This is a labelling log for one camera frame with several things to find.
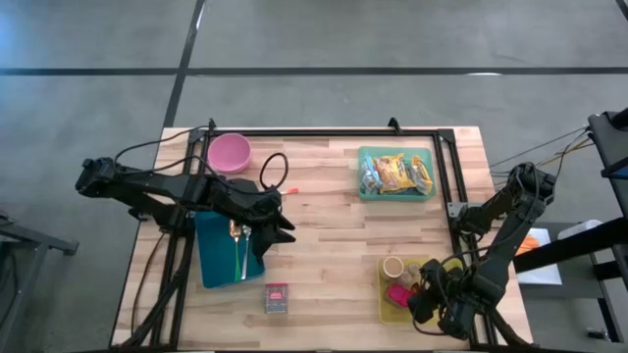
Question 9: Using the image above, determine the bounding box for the gold spoon teal handle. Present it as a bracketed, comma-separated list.
[229, 219, 244, 283]

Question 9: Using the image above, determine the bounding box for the teal plastic tray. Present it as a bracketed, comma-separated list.
[194, 210, 267, 289]

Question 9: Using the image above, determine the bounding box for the pale yellow snack pack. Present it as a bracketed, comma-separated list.
[411, 155, 436, 195]

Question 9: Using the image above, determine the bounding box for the silver metal spoon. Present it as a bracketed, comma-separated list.
[239, 224, 253, 281]

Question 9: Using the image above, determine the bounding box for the patterned red-lidded tin with barcode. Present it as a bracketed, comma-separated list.
[264, 282, 290, 315]

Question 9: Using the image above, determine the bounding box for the pink plastic bowl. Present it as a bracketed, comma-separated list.
[206, 132, 253, 175]

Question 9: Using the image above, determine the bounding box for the small orange object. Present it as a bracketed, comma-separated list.
[514, 234, 541, 257]

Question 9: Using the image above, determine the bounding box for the black rig frame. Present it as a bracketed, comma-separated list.
[110, 117, 534, 353]

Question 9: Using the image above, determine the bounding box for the colourful snack pack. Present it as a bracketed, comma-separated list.
[359, 153, 383, 195]

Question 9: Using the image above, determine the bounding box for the black equipment stand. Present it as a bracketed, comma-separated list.
[512, 108, 628, 353]

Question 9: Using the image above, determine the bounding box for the white box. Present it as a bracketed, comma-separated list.
[557, 219, 602, 241]

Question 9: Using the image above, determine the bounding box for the green plastic bin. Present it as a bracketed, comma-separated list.
[356, 145, 438, 203]

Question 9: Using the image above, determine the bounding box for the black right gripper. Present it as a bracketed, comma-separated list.
[409, 258, 492, 339]

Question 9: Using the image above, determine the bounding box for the yellow plastic tray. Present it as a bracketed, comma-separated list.
[376, 257, 465, 326]

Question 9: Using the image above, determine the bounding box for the round silver can white label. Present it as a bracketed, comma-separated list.
[382, 255, 405, 279]

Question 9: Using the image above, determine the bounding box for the yellow Maruchan ramen pack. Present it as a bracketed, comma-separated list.
[377, 154, 418, 193]

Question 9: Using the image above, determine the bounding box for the white paper sheet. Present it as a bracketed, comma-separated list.
[515, 227, 564, 286]

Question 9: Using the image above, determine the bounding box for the grey metal stand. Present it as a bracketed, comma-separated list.
[0, 210, 79, 353]

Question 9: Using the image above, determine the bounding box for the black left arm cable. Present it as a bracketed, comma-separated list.
[115, 125, 289, 192]

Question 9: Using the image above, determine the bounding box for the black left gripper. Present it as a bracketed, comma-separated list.
[210, 178, 296, 261]

